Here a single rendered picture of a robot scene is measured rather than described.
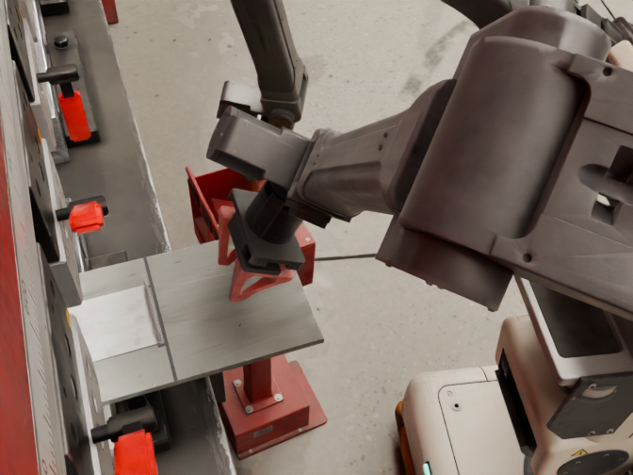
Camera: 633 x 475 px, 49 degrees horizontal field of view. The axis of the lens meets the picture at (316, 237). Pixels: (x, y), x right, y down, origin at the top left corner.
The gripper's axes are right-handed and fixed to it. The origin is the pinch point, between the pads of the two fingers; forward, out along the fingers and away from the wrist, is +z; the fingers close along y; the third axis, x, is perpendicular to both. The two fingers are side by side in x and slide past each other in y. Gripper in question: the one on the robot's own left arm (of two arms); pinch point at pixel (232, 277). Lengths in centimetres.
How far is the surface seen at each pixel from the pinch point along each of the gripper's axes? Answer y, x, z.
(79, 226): 12.6, -24.7, -17.6
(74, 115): -14.1, -18.9, -7.4
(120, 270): -7.4, -9.0, 9.0
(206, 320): 2.7, -1.7, 4.9
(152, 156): -133, 51, 89
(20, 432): 34, -32, -27
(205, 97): -159, 72, 77
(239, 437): -21, 48, 80
